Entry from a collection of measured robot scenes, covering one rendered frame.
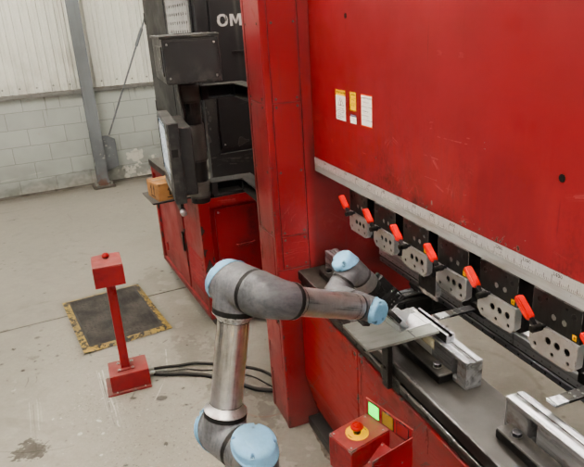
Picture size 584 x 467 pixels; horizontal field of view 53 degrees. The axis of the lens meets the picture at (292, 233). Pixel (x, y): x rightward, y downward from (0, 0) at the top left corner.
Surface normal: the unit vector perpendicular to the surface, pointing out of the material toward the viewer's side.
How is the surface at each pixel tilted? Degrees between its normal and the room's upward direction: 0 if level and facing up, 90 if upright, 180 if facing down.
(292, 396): 90
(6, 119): 90
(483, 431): 0
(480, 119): 90
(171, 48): 90
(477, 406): 0
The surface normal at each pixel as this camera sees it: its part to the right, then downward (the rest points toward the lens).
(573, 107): -0.93, 0.18
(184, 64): 0.29, 0.31
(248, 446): 0.03, -0.90
